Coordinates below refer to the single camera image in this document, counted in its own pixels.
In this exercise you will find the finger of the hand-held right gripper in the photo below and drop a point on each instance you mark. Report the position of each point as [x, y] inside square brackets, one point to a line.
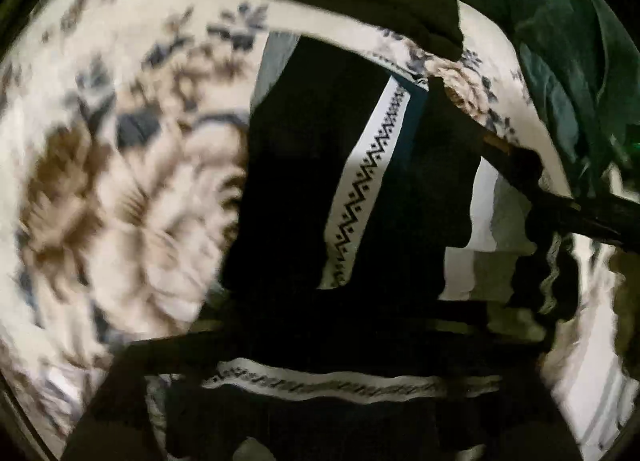
[525, 171]

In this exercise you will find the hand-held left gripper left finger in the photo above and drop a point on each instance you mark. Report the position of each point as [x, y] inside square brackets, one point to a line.
[131, 371]

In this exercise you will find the black garment with patterned stripe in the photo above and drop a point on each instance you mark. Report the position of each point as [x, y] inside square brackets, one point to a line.
[300, 181]

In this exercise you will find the floral printed blanket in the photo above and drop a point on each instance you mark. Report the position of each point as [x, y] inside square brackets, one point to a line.
[125, 166]

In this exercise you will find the green cloth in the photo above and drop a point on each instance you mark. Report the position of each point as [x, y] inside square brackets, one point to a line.
[550, 41]

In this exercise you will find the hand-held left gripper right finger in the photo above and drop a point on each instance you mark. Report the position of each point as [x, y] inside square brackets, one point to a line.
[537, 411]

